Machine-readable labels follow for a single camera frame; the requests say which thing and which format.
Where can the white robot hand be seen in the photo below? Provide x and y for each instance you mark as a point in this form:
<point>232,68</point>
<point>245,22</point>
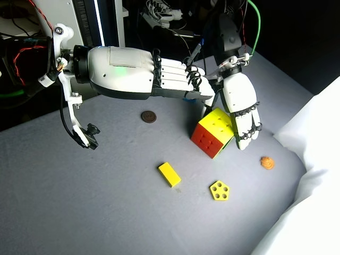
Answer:
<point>119,71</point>
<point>239,93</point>

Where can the colourful puzzle cube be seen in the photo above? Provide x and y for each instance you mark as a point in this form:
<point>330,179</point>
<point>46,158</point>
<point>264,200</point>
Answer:
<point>210,138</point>

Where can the spare white robot hand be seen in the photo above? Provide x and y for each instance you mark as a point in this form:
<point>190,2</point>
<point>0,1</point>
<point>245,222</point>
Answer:
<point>162,13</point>

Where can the blue two-hole block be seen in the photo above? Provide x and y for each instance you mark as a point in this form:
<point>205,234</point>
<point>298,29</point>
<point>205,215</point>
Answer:
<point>189,100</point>

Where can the dark chocolate sandwich cookie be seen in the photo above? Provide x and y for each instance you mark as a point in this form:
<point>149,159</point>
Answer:
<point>148,117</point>

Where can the black blue pen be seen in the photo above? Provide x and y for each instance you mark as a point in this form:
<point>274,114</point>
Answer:
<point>196,51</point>

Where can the orange swirl toy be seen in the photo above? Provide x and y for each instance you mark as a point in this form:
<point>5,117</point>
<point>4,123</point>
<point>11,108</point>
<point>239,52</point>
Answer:
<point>267,163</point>

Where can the white robot body column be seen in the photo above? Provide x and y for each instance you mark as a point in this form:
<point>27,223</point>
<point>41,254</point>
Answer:
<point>66,13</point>

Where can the yellow pentagon block with holes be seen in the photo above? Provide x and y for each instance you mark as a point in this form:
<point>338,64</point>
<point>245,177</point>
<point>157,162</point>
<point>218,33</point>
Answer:
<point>213,189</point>

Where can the white backdrop sheet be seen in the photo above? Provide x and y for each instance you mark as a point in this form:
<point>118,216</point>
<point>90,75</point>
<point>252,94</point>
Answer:
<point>318,159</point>

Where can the yellow rectangular block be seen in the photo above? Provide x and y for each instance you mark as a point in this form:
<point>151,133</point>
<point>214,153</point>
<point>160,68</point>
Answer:
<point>169,174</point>

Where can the grey table cloth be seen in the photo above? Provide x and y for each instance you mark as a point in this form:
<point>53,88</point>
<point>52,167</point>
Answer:
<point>106,199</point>

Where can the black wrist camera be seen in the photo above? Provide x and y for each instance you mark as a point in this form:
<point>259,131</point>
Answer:
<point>89,135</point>

